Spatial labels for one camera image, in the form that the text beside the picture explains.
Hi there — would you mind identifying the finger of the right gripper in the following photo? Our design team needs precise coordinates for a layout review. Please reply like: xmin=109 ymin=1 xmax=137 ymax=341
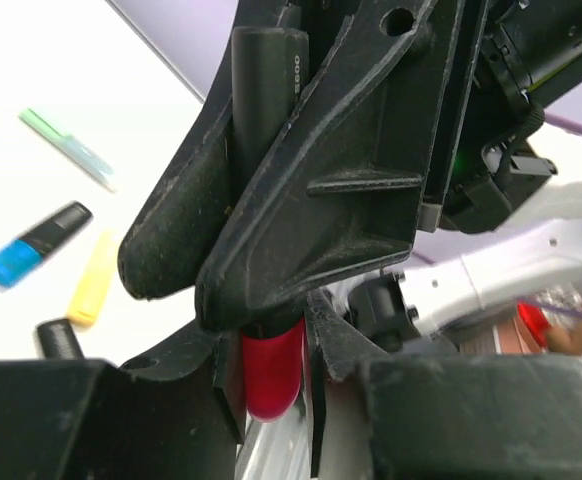
xmin=118 ymin=1 xmax=301 ymax=300
xmin=196 ymin=1 xmax=467 ymax=331

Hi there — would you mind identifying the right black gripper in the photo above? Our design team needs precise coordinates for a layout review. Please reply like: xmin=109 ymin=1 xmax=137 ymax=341
xmin=420 ymin=1 xmax=582 ymax=234

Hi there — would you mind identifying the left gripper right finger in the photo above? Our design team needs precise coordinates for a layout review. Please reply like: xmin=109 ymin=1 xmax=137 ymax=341
xmin=305 ymin=292 xmax=582 ymax=479

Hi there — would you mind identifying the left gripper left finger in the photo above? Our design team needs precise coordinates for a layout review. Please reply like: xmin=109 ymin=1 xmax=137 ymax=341
xmin=0 ymin=323 xmax=245 ymax=479

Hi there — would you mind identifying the purple black highlighter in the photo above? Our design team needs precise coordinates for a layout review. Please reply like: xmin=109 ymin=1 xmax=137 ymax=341
xmin=35 ymin=318 xmax=84 ymax=360

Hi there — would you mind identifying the pink black highlighter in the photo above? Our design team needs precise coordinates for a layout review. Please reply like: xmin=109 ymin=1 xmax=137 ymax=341
xmin=230 ymin=27 xmax=308 ymax=424

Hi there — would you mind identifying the pastel yellow highlighter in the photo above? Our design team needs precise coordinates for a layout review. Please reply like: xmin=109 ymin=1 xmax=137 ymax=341
xmin=65 ymin=229 xmax=119 ymax=328

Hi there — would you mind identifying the pastel green highlighter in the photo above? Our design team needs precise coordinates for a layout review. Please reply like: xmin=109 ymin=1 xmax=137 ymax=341
xmin=18 ymin=108 xmax=116 ymax=192

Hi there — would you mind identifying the blue black highlighter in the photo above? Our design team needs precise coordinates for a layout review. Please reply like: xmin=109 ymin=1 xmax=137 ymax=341
xmin=0 ymin=201 xmax=93 ymax=288

